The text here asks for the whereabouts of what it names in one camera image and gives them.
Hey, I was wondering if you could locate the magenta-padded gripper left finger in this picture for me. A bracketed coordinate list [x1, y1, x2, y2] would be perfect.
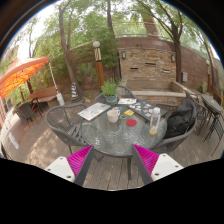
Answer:
[44, 144, 96, 187]

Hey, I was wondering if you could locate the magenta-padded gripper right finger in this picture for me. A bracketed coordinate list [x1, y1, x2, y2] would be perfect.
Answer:
[130, 143, 184, 186]

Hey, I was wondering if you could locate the clear bottle with white cap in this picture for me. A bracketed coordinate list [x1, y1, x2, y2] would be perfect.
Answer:
[148, 106, 162, 137]

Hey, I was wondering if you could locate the flat round red coaster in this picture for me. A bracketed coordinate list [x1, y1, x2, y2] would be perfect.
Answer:
[125, 118, 138, 127]

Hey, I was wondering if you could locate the black laptop with stickers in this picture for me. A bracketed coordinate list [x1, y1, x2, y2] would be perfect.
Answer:
[127, 100, 169, 122]

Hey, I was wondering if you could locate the silver laptop with stickers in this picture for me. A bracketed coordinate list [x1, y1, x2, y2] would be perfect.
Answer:
[77, 102, 112, 122]

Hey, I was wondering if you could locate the white ribbed mug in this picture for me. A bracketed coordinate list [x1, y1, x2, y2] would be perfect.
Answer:
[106, 108, 121, 124]

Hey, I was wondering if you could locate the black jacket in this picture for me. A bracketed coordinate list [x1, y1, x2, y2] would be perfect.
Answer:
[164, 98, 198, 139]

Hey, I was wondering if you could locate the white umbrella base weight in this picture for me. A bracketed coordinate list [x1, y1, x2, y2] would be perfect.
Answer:
[55, 92, 66, 107]

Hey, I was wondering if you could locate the blue yellow striped bollard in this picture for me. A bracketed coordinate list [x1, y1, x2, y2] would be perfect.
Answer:
[70, 82, 80, 100]

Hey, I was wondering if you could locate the dark wicker chair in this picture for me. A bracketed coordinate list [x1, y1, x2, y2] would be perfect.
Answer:
[14, 101, 39, 126]

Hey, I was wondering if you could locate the black metal chair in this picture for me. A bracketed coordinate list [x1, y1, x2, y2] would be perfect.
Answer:
[203, 116, 224, 156]

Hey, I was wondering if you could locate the wooden bench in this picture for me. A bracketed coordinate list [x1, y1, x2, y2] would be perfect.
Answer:
[27, 85, 58, 109]

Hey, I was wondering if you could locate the green plant in blue pot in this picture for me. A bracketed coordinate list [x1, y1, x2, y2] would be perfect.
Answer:
[100, 78, 120, 106]

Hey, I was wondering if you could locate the round black metal table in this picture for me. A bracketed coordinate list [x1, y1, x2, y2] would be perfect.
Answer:
[200, 93, 224, 118]

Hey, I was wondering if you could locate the orange patio umbrella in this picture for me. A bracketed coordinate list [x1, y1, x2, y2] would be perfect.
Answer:
[0, 56, 59, 100]

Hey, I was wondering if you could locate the large branching tree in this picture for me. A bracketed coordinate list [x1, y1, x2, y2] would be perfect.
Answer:
[133, 0, 208, 84]

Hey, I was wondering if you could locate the slender leaning tree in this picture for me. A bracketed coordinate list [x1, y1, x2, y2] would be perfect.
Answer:
[39, 0, 88, 99]

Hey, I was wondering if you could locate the globe-topped wooden lamp post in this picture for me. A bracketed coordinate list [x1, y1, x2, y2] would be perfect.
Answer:
[205, 59, 212, 94]
[92, 40, 106, 88]

